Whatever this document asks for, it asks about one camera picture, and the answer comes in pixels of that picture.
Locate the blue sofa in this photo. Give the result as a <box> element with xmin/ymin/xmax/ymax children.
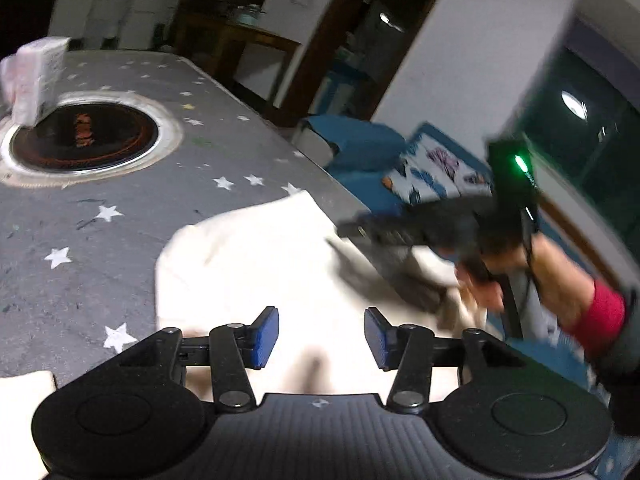
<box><xmin>294</xmin><ymin>114</ymin><xmax>407</xmax><ymax>213</ymax></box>

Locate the brown door frame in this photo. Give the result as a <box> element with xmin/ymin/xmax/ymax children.
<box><xmin>272</xmin><ymin>0</ymin><xmax>461</xmax><ymax>128</ymax></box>

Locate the leaf-print cushion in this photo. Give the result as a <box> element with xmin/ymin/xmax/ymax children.
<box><xmin>381</xmin><ymin>121</ymin><xmax>497</xmax><ymax>207</ymax></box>

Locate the grey star-print tablecloth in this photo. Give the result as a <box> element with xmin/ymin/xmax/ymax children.
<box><xmin>0</xmin><ymin>49</ymin><xmax>373</xmax><ymax>378</ymax></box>

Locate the cream white garment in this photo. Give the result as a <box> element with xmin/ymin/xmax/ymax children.
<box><xmin>154</xmin><ymin>191</ymin><xmax>493</xmax><ymax>406</ymax></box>

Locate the white tissue pack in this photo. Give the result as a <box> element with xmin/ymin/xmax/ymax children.
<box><xmin>0</xmin><ymin>36</ymin><xmax>72</xmax><ymax>127</ymax></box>

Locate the round built-in table stove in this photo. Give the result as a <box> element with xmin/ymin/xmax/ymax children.
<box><xmin>0</xmin><ymin>91</ymin><xmax>180</xmax><ymax>190</ymax></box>

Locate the dark window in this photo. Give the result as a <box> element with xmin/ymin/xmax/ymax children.
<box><xmin>509</xmin><ymin>42</ymin><xmax>640</xmax><ymax>223</ymax></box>

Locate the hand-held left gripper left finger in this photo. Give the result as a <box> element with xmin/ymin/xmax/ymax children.
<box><xmin>107</xmin><ymin>306</ymin><xmax>280</xmax><ymax>409</ymax></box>

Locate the person's right forearm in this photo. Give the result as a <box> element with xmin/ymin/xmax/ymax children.
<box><xmin>529</xmin><ymin>232</ymin><xmax>640</xmax><ymax>436</ymax></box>

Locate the person's right hand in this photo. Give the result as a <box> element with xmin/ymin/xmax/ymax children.
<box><xmin>454</xmin><ymin>252</ymin><xmax>507</xmax><ymax>312</ymax></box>

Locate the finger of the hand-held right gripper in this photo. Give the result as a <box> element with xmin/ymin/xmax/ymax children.
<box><xmin>336</xmin><ymin>205</ymin><xmax>427</xmax><ymax>250</ymax></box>
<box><xmin>326</xmin><ymin>238</ymin><xmax>451</xmax><ymax>314</ymax></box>

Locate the wooden side table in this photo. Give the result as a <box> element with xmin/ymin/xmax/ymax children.
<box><xmin>172</xmin><ymin>4</ymin><xmax>303</xmax><ymax>96</ymax></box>

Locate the cream white cloth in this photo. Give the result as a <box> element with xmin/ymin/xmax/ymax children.
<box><xmin>0</xmin><ymin>370</ymin><xmax>57</xmax><ymax>480</ymax></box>

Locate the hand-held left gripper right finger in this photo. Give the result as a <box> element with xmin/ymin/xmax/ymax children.
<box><xmin>364</xmin><ymin>307</ymin><xmax>527</xmax><ymax>409</ymax></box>

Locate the white cabinet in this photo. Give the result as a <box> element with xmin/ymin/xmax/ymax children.
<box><xmin>47</xmin><ymin>0</ymin><xmax>193</xmax><ymax>52</ymax></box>

